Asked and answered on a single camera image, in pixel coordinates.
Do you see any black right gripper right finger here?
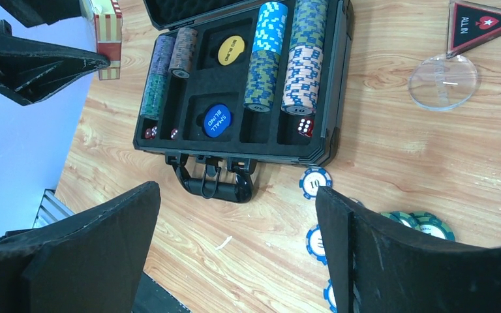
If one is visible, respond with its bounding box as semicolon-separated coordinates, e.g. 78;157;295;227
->
316;186;501;312

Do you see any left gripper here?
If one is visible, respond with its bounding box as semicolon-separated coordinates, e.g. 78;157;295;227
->
0;0;110;106

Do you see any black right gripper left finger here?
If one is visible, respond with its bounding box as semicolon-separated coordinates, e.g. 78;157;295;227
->
0;181;160;312

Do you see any red playing card deck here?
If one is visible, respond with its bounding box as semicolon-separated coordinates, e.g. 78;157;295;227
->
80;0;123;81

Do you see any blue small blind button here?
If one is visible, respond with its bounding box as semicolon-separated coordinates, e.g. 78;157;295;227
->
203;104;232;138

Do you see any clear pink dealer button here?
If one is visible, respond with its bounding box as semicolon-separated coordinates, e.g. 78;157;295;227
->
408;55;479;112

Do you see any yellow big blind button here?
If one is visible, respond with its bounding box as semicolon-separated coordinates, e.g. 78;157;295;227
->
217;35;246;66

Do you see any teal poker chip stack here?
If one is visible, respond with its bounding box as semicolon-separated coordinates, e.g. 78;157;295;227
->
140;74;168;119

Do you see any black poker set case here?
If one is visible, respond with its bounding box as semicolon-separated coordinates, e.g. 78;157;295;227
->
133;1;354;203

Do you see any loose chip top left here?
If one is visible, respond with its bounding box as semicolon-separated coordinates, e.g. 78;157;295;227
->
306;224;327;265

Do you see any red die pair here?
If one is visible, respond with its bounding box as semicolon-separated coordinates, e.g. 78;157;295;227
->
144;125;157;140

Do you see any purple poker chip stack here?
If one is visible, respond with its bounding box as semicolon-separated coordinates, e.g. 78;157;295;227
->
149;35;175;76

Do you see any red single die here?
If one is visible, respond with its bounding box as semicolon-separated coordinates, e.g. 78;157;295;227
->
170;128;179;140

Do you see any red die by chips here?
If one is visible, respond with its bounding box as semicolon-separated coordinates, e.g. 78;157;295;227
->
297;117;314;138

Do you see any pink white poker chip stack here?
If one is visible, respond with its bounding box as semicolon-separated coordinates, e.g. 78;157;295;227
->
281;45;324;115

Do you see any blue yellow poker chip stack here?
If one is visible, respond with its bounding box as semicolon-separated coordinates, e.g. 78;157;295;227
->
243;50;280;113

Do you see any light blue poker chip stack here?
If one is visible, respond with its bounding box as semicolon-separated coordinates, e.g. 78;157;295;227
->
252;1;288;55

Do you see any dark green poker chip stack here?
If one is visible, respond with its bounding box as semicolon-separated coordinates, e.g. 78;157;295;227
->
290;0;328;49

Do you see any red triangular card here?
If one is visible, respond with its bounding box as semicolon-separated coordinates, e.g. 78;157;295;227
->
446;1;501;59

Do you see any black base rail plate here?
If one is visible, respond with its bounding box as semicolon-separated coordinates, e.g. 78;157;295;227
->
131;272;190;313

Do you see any loose chip near handle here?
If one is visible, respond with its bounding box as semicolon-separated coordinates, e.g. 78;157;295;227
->
299;166;333;200

